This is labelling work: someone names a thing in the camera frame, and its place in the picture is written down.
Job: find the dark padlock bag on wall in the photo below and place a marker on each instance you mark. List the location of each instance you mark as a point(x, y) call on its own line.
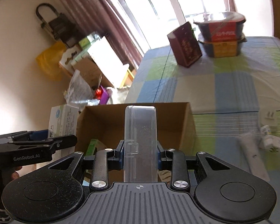
point(60, 28)

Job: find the person's left hand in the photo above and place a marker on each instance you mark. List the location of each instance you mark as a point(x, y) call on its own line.
point(12, 176)

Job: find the green tissue packs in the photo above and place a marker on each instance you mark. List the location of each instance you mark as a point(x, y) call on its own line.
point(83, 46)

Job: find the clear bag with papers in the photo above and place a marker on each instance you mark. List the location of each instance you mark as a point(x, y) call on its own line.
point(79, 94)

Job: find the small white medicine bottle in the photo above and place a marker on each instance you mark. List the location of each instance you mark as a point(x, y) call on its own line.
point(266, 138)

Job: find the lower yellow instant noodle bowl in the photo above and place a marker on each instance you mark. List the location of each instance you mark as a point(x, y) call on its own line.
point(220, 49)

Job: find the checked tablecloth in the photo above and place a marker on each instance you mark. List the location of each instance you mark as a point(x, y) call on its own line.
point(225, 94)

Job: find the maroon curtain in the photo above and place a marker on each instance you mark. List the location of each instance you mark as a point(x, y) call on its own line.
point(101, 16)

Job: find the dark red gift bag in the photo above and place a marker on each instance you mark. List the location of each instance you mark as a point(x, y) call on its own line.
point(184, 45)

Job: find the clear plastic storage box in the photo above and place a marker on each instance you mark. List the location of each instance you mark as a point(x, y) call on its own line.
point(140, 145)

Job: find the brown cardboard box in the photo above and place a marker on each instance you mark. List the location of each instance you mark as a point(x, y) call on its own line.
point(175, 128)

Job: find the white blue medicine box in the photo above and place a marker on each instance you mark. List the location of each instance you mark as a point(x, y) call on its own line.
point(63, 121)

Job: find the yellow plastic bag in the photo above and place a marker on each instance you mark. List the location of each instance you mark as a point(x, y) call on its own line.
point(48, 60)

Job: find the green medicine box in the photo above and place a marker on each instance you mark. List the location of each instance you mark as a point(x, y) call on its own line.
point(94, 146)

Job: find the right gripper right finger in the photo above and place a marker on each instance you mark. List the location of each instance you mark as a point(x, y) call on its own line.
point(178, 164)

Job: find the purple hexagonal box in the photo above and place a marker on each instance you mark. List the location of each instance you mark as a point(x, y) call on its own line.
point(102, 95)

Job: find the brown carton on chair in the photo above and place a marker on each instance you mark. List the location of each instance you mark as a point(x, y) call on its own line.
point(92, 71)

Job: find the long white medicine box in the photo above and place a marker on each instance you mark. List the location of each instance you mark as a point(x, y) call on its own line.
point(275, 148)

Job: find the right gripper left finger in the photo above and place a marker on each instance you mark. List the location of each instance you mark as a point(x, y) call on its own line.
point(101, 163)

